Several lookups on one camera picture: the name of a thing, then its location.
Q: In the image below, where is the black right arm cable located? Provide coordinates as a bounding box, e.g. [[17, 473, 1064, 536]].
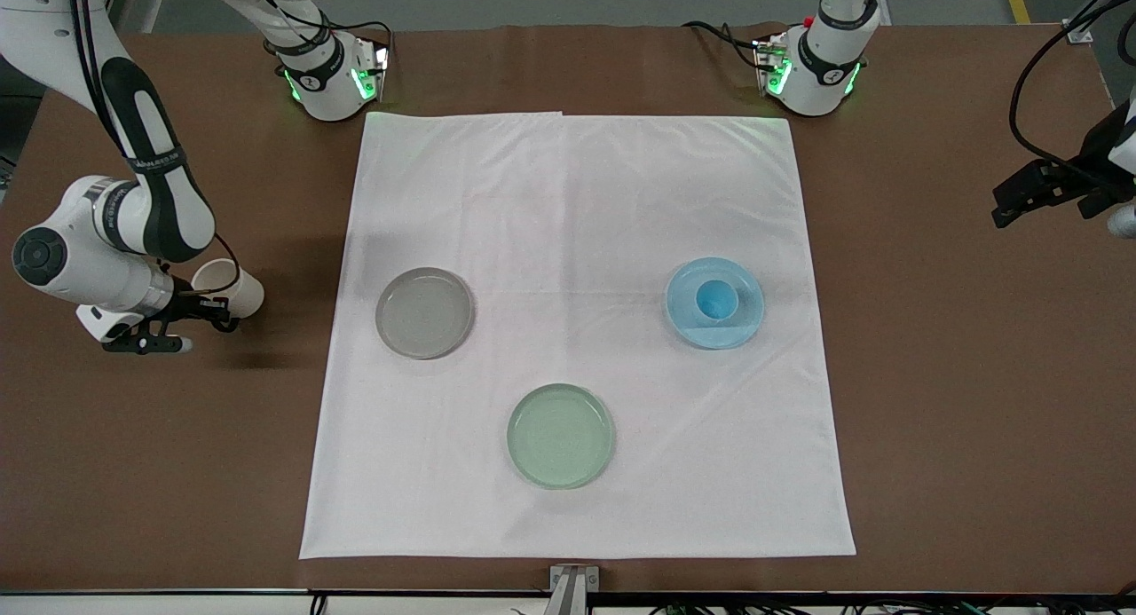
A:
[[69, 0, 130, 159]]

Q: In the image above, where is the white table cloth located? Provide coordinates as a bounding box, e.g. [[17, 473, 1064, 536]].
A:
[[299, 111, 857, 561]]

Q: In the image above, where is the metal table edge bracket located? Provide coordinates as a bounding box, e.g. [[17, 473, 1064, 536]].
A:
[[543, 564, 601, 615]]

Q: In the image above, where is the small blue cup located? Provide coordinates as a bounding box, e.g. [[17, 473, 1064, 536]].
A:
[[694, 280, 740, 322]]

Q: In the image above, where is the white mug with black handle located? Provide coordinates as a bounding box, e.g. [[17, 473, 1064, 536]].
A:
[[191, 258, 265, 322]]

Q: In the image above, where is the black right base cable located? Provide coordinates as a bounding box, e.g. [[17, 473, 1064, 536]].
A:
[[328, 19, 394, 52]]

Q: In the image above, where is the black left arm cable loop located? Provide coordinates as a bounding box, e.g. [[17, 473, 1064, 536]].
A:
[[1009, 0, 1136, 177]]

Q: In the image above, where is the gray plate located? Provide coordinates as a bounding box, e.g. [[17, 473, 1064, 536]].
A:
[[375, 266, 476, 360]]

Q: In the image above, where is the black base cable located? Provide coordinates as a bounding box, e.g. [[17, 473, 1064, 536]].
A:
[[682, 19, 769, 69], [328, 19, 394, 52]]

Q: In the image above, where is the aluminium frame post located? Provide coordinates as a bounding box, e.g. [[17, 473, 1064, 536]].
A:
[[1063, 0, 1136, 44]]

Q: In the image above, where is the light blue plate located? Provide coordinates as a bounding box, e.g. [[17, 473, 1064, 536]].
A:
[[665, 256, 766, 351]]

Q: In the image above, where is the pale green plate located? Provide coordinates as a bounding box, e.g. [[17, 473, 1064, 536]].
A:
[[506, 382, 617, 491]]

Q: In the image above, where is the black left base cable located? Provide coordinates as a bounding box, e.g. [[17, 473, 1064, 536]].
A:
[[682, 19, 769, 69]]

